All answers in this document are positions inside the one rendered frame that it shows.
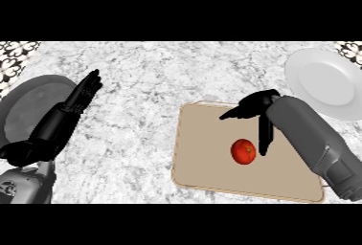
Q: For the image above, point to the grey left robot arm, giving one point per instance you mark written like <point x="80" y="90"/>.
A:
<point x="26" y="186"/>

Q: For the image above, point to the white plate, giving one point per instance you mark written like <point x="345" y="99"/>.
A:
<point x="327" y="83"/>

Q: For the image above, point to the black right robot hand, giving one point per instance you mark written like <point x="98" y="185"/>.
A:
<point x="256" y="105"/>

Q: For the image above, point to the red tomato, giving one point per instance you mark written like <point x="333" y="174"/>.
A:
<point x="243" y="151"/>

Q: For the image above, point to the grey plate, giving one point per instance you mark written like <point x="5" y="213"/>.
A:
<point x="29" y="105"/>

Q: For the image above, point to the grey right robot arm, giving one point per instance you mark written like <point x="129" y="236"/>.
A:
<point x="314" y="143"/>

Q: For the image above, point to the beige tray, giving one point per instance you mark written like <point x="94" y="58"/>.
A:
<point x="222" y="153"/>

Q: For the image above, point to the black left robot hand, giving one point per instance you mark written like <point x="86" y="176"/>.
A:
<point x="57" y="122"/>

